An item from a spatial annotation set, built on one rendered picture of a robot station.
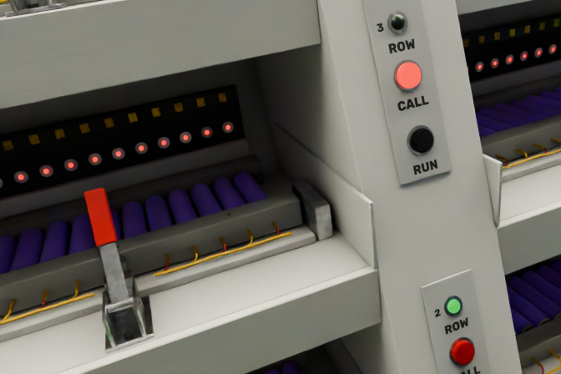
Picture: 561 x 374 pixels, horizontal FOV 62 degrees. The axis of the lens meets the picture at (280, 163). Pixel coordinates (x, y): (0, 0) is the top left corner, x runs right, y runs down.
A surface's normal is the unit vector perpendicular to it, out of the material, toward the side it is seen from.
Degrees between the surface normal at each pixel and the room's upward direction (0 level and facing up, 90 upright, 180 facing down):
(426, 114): 90
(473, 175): 90
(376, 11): 90
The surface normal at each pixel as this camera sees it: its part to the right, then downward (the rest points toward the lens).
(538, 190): -0.14, -0.91
